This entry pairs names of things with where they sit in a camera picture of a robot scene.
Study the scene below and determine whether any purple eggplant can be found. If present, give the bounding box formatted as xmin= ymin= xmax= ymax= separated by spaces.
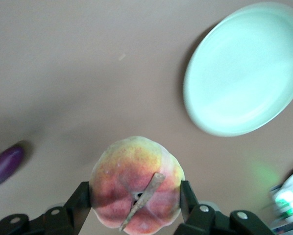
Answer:
xmin=0 ymin=146 xmax=25 ymax=190

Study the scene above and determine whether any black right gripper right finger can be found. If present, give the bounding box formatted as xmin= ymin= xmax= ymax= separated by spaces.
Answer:
xmin=177 ymin=180 xmax=280 ymax=235

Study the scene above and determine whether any green round plate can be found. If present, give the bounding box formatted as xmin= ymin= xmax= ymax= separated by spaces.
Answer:
xmin=182 ymin=1 xmax=293 ymax=137

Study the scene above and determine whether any pink yellow peach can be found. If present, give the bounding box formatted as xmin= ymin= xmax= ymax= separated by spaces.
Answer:
xmin=90 ymin=136 xmax=186 ymax=235

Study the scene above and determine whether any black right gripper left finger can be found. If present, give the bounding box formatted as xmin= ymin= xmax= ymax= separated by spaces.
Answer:
xmin=0 ymin=180 xmax=92 ymax=235

